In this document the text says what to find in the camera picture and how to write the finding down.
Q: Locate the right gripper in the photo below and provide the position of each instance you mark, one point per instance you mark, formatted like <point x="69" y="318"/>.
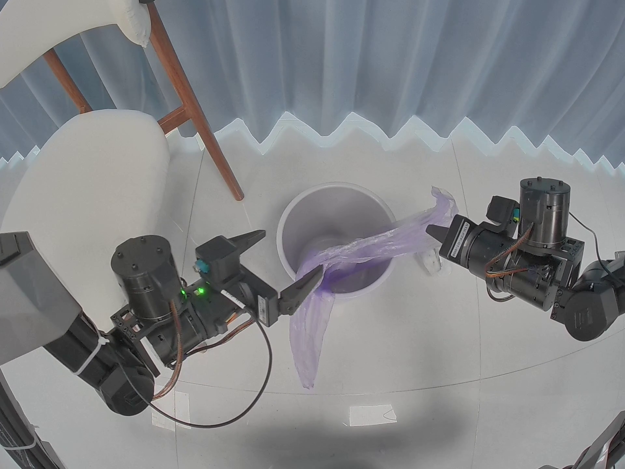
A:
<point x="481" y="249"/>

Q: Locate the pale blue curtain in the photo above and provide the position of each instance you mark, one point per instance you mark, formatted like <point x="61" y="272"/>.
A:
<point x="390" y="42"/>

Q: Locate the white trash bin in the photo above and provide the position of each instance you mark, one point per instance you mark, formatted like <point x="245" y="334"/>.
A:
<point x="337" y="203"/>

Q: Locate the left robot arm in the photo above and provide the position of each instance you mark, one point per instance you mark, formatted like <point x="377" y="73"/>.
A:
<point x="44" y="310"/>

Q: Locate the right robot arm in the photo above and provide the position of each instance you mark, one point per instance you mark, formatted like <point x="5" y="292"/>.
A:
<point x="544" y="213"/>

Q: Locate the white cushioned wooden chair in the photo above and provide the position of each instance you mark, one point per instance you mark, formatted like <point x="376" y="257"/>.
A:
<point x="97" y="164"/>

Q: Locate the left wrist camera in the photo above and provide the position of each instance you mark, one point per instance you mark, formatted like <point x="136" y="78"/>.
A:
<point x="217" y="257"/>

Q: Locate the purple plastic bag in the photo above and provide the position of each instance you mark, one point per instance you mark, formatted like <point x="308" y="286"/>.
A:
<point x="371" y="242"/>

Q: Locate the clear plastic wrapper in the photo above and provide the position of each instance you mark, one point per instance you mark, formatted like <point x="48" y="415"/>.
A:
<point x="432" y="262"/>

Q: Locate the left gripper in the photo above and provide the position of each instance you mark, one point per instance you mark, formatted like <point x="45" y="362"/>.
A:
<point x="205" y="328"/>

